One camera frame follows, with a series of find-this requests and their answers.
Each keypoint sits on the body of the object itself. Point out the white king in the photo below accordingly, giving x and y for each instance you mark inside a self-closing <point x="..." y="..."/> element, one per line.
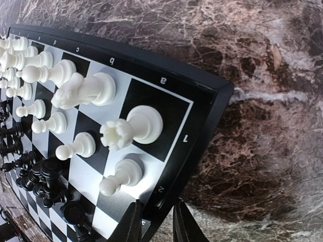
<point x="30" y="51"/>

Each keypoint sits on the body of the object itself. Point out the black piece pile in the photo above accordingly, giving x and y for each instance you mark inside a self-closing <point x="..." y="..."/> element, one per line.
<point x="59" y="195"/>

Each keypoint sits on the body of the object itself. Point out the black white chessboard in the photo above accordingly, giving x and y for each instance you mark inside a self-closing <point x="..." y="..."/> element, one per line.
<point x="190" y="101"/>

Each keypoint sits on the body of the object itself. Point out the white pawn b-file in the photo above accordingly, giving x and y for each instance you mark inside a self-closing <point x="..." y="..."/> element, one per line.
<point x="83" y="145"/>

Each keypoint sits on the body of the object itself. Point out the white queen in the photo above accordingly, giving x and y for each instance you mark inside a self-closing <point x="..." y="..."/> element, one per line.
<point x="19" y="61"/>

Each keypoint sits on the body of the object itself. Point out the white knight b-file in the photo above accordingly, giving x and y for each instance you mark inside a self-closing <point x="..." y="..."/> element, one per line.
<point x="98" y="89"/>

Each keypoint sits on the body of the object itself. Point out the white pawn a-file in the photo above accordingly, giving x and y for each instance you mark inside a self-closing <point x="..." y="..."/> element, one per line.
<point x="127" y="172"/>

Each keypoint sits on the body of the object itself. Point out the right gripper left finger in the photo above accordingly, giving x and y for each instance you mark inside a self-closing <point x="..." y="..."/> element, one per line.
<point x="129" y="228"/>

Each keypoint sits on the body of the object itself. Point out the white bishop c-file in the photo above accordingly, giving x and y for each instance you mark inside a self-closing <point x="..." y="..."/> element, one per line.
<point x="59" y="74"/>

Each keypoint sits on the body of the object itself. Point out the white rook a-file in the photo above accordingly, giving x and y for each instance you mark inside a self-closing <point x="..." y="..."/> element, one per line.
<point x="143" y="124"/>

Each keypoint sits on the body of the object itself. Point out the white pawn c-file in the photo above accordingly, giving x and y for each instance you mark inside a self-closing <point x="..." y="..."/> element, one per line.
<point x="57" y="123"/>

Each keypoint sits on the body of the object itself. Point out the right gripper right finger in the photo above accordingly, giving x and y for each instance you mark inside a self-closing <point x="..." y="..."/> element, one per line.
<point x="185" y="227"/>

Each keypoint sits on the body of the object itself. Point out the white pawn d-file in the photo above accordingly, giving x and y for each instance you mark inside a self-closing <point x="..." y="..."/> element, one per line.
<point x="37" y="109"/>

